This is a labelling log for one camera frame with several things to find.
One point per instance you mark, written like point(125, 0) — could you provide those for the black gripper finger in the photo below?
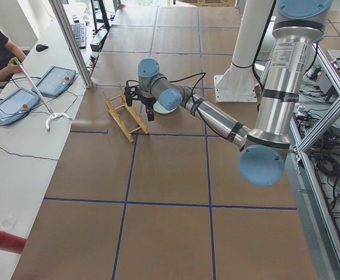
point(152, 114)
point(149, 114)

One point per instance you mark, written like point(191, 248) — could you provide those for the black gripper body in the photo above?
point(147, 101)

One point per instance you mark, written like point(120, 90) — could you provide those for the light green ceramic plate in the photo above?
point(158, 108)

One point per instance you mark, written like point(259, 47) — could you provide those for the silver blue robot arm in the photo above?
point(298, 24)

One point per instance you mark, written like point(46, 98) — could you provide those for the wooden dish rack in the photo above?
point(126, 117)

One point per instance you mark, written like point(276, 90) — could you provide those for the blue teach pendant far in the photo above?
point(55, 81)

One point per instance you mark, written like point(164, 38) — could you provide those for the blue teach pendant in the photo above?
point(55, 81)
point(17, 105)

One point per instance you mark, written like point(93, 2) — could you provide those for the black keyboard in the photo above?
point(79, 33)

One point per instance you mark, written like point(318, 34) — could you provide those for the black computer mouse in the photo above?
point(41, 47)

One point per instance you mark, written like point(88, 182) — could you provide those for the blue teach pendant near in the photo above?
point(17, 105)

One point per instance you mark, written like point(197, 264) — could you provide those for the pink stick with white stand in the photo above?
point(52, 114)

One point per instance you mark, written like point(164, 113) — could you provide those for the green white small box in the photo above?
point(313, 72)

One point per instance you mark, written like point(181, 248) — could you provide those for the red cylinder tube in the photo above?
point(11, 243)

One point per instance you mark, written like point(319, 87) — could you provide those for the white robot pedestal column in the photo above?
point(256, 15)

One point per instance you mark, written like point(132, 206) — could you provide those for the aluminium frame post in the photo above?
point(63, 21)

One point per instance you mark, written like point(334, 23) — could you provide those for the aluminium frame rail right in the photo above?
point(315, 128)

